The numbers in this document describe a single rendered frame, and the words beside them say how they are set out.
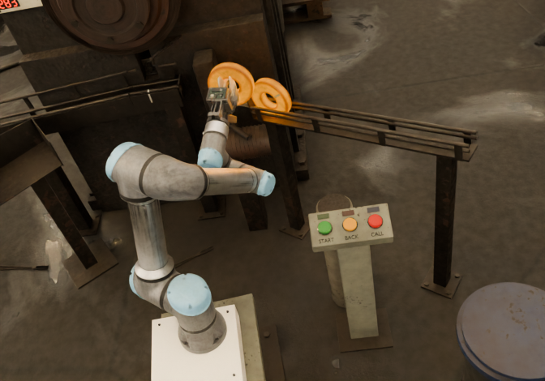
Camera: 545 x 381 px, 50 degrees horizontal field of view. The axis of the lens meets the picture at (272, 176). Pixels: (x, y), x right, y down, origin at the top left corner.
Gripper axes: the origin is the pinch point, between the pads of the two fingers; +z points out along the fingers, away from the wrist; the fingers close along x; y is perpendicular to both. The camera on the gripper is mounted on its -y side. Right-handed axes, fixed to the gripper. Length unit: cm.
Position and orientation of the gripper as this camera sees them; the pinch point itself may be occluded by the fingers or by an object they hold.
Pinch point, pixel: (229, 79)
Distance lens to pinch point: 198.0
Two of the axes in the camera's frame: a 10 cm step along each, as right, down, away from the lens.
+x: -9.7, -0.2, 2.4
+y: -2.0, -4.9, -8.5
